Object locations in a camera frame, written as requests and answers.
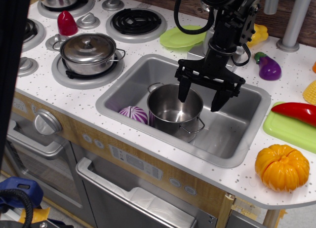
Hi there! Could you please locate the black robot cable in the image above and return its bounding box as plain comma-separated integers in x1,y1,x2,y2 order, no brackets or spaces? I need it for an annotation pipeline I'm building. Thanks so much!
173,0,218,35

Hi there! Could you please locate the red toy chili pepper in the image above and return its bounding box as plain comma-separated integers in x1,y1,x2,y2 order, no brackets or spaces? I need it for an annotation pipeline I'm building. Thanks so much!
272,102,316,127

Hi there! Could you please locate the grey metal pole short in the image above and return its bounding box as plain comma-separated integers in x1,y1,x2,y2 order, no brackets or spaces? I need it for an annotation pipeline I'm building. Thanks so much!
264,0,279,15

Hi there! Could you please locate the yellow toy corn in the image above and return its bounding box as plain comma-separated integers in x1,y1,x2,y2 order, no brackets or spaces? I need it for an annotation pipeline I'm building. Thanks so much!
303,81,316,105

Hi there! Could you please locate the grey burner far left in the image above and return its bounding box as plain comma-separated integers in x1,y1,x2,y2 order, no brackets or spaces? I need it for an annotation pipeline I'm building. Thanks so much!
22,19,46,52

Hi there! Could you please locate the purple toy eggplant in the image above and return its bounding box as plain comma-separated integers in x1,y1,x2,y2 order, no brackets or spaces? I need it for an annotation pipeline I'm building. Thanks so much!
254,52,282,81

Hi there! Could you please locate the grey stove knob left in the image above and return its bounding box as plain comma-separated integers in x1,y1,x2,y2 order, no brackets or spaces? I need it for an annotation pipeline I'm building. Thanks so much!
17,57,38,77

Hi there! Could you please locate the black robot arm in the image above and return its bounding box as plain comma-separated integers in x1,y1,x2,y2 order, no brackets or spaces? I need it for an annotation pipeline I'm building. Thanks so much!
174,0,260,112

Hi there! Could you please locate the grey toy sink basin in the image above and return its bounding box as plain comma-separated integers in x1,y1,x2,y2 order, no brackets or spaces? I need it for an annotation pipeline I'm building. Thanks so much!
96,54,271,168

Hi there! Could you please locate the purple striped toy onion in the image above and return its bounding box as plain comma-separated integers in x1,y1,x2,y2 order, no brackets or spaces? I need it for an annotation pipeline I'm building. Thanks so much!
119,106,149,125

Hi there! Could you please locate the light green toy plate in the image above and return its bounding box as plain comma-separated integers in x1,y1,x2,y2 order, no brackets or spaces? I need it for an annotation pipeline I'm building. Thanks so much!
159,27,206,49

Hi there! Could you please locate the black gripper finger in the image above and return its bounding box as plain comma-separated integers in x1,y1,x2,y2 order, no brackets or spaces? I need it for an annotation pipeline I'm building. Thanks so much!
178,77,191,103
211,90,233,112

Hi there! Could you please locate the yellow toy bell pepper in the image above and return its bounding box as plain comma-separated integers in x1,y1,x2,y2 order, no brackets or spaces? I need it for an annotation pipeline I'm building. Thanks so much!
247,24,269,47

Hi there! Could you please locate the orange toy at edge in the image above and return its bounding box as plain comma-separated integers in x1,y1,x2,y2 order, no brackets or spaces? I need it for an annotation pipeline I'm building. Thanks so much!
312,62,316,73

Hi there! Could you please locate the lidded steel pot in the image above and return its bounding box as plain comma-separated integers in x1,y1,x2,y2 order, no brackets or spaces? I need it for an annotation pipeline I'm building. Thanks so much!
59,33,126,76

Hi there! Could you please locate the grey stove knob middle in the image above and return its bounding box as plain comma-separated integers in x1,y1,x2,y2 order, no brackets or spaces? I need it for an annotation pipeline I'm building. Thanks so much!
76,12,100,30

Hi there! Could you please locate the black coil burner back right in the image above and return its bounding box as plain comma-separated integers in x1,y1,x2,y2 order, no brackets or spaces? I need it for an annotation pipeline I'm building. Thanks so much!
106,8,167,43

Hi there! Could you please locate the blue clamp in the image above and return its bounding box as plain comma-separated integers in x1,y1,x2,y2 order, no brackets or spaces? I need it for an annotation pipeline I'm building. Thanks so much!
0,177,43,213

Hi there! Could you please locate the toy dishwasher door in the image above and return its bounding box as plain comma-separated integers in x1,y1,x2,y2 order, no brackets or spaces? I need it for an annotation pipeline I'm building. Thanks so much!
76,157,218,228

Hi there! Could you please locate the grey burner back left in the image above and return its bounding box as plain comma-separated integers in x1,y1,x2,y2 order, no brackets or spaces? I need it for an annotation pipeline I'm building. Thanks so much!
37,0,95,19

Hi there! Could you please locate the grey stove knob top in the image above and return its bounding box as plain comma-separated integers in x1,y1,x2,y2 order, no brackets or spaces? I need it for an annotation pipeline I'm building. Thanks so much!
102,0,124,11

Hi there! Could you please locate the grey burner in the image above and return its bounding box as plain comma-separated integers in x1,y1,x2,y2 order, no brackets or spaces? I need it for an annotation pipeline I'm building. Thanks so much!
37,0,95,19
22,19,46,52
51,54,124,90

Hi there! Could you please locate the orange toy pumpkin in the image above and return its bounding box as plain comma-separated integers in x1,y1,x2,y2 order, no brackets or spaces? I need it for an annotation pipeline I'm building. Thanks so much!
255,144,310,192

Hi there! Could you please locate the grey stove knob behind pot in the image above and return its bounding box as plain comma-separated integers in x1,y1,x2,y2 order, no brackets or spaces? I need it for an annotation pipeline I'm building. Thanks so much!
45,34,69,51

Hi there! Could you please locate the silver oven dial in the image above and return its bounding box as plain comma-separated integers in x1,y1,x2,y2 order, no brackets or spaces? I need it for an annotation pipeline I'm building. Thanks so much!
33,109,63,136

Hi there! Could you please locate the green toy cutting board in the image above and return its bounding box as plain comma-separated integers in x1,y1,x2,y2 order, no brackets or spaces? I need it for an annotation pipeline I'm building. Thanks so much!
263,102,316,153

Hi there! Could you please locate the open steel pot in sink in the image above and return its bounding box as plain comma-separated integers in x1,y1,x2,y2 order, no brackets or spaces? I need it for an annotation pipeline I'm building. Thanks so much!
147,82,205,142

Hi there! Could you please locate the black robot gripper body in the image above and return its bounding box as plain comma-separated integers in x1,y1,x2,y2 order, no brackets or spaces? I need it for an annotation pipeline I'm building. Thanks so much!
175,41,245,97

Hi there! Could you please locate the toy oven door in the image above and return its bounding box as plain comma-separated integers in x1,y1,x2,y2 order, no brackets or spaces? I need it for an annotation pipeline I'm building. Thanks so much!
4,113,96,228

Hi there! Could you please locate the grey burner front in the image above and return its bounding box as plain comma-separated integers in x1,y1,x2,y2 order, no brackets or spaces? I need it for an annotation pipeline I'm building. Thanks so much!
51,54,124,90

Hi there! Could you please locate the black braided cable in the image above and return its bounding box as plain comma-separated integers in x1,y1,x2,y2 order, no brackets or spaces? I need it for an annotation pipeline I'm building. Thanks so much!
0,189,34,228

